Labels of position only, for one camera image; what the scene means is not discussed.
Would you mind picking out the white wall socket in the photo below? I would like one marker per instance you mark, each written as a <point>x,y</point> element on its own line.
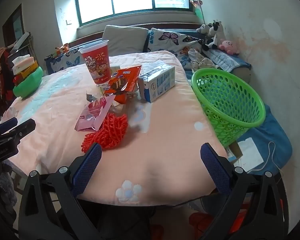
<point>68,22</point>

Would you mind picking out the pink round plush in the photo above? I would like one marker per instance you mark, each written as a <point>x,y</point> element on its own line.
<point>230,47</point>

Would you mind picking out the orange foam fruit net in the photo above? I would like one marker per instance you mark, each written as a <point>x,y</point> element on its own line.
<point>110,132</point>

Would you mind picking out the orange fox plush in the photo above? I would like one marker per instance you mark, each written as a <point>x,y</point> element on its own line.
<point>62,49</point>

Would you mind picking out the pink snack wrapper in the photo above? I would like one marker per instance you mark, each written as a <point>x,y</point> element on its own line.
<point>92,117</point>

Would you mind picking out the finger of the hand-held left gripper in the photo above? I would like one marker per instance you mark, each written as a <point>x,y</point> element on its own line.
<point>22,128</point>
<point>7,124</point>

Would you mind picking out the blue floor mat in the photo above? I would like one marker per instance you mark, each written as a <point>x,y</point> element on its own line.
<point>277,132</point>

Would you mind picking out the small butterfly print pillow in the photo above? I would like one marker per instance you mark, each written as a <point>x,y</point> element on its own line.
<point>70,62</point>

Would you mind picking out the red paper cup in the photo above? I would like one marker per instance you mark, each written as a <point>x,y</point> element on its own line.
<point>100,65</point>

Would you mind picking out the pink flower blanket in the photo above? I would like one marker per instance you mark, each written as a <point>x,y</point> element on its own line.
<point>165,142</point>

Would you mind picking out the white paper sheet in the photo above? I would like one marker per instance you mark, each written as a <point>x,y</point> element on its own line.
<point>250,152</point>

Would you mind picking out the crumpled white patterned cloth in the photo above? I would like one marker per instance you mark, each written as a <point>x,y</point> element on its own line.
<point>202,60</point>

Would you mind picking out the green plastic basket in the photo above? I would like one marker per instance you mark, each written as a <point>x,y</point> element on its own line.
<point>240,125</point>

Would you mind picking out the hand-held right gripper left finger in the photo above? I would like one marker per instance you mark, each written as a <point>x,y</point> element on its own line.
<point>90,165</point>

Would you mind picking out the black white cow plush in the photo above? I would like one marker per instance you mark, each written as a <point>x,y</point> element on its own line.
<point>215,35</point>

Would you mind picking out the tissue box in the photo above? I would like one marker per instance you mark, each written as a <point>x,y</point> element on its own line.
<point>22,62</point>

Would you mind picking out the colourful pinwheel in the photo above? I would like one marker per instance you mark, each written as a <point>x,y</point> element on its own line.
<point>196,2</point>

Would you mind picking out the grey plush toy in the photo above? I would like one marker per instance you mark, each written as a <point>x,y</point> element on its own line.
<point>202,28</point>

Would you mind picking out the grey pillow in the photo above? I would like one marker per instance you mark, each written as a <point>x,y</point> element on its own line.
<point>127,40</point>

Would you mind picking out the red snack wrapper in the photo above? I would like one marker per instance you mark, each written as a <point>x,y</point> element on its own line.
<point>125,80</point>

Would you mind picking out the blue grey patterned towel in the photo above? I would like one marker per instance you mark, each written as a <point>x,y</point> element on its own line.
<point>227,60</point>

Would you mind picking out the wooden door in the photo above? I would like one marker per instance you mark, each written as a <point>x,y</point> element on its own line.
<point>8,27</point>

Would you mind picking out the white blue milk carton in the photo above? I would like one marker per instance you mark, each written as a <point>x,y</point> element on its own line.
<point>157,85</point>

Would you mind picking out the red plastic stool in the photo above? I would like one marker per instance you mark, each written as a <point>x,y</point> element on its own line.
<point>197,220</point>

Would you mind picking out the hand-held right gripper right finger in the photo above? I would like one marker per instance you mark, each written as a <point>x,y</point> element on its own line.
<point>215,167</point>

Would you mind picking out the large butterfly print pillow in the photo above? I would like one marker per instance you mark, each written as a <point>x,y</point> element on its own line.
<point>170,40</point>

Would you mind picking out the small foil wrapper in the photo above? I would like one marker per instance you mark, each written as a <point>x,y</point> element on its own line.
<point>93,97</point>

